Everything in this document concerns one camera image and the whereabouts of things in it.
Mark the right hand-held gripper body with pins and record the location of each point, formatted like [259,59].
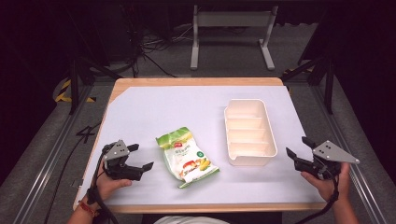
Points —
[330,155]

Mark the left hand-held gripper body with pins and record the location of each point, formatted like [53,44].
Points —
[116,161]

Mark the green and white snack bag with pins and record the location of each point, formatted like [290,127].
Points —
[183,155]

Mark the white divided plastic container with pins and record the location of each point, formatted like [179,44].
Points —
[249,137]

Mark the person's left hand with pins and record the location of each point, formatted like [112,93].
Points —
[107,186]

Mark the person's right hand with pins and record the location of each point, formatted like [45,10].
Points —
[330,188]

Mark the white table mat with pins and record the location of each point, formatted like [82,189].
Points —
[174,105]

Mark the black metal stand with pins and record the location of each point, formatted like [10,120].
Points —
[74,84]
[329,87]

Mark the person's white clothing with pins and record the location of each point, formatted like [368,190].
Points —
[190,220]

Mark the yellow and black hazard tape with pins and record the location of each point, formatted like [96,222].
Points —
[63,93]

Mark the aluminium floor rail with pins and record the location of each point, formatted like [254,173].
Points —
[361,183]
[46,168]

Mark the white metal stand frame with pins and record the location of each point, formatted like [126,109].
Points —
[233,18]

